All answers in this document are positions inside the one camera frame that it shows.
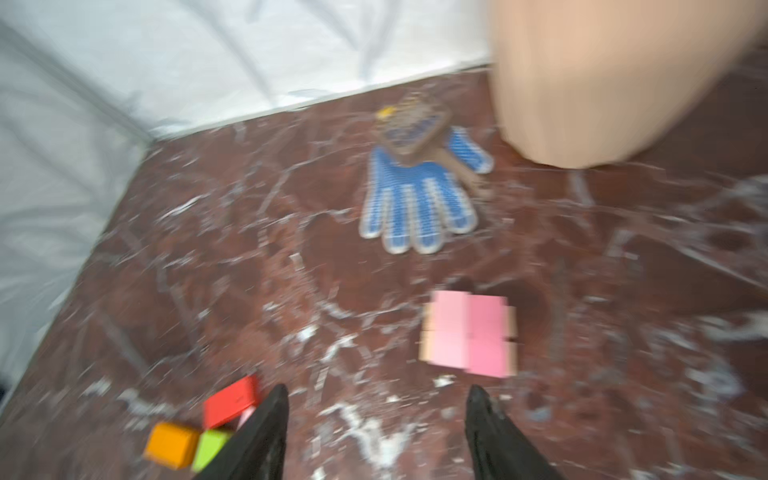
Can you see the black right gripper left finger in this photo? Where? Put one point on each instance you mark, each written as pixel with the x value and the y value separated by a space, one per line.
pixel 257 450

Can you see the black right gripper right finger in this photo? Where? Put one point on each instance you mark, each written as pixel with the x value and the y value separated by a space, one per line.
pixel 498 448

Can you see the red wood block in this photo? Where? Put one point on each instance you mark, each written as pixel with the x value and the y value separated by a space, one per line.
pixel 231 402

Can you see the orange wood block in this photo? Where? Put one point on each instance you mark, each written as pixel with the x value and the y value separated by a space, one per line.
pixel 172 445

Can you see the pink block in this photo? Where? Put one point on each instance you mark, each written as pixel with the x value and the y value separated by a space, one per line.
pixel 245 415
pixel 487 336
pixel 446 330

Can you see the natural wood block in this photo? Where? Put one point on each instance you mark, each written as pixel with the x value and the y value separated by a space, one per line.
pixel 512 341

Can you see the pink block beside green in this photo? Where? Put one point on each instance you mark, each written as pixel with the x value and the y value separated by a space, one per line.
pixel 245 415

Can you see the green wood cube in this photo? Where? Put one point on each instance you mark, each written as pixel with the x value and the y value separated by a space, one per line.
pixel 209 445

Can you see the blue dotted work glove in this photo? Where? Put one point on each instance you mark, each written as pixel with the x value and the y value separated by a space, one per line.
pixel 413 207

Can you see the brown plastic slotted scoop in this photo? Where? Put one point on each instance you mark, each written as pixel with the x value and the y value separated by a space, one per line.
pixel 416 130

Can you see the peach ribbed flower pot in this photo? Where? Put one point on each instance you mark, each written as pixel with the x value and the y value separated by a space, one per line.
pixel 577 84

